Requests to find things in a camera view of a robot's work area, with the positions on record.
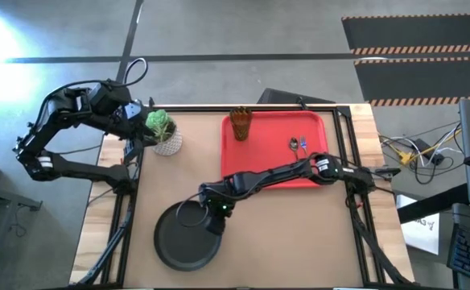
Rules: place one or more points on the black round plate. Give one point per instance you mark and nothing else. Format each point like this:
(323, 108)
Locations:
(178, 249)

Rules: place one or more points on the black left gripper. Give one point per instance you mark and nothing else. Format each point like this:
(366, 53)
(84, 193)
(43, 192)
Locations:
(134, 121)

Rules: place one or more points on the black desk beam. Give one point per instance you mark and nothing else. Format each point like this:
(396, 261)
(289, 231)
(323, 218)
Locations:
(432, 205)

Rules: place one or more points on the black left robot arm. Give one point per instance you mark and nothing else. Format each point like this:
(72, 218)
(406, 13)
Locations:
(82, 171)

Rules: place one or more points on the dark metal spoon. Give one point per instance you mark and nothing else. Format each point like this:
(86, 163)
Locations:
(294, 144)

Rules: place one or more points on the tan table mat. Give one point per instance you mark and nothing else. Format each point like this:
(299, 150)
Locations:
(279, 241)

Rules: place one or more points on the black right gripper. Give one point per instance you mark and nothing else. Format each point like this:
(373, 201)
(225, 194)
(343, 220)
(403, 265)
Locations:
(219, 197)

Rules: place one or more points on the white paper bag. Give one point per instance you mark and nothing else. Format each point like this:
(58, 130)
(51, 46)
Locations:
(420, 233)

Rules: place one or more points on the red plastic tray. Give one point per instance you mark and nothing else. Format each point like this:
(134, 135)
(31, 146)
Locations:
(267, 133)

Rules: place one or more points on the black hazard-striped floor mat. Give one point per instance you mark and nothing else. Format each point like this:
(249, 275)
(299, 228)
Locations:
(420, 78)
(416, 30)

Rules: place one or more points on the iridescent blue fork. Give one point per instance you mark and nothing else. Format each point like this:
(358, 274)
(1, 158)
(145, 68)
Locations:
(303, 142)

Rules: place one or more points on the black power adapter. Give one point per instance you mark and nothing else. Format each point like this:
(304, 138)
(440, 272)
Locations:
(423, 146)

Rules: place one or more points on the black aluminium table frame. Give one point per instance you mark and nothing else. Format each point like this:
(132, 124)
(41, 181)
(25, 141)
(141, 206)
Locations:
(279, 108)

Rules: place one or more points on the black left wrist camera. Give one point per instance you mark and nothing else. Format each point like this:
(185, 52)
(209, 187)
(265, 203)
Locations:
(102, 96)

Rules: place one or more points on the succulent in white patterned pot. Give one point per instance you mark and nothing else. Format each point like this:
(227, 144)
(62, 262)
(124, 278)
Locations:
(166, 143)

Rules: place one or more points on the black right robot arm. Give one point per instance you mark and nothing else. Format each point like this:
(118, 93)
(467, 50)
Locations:
(275, 177)

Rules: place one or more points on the black box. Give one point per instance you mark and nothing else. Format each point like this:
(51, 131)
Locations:
(287, 96)

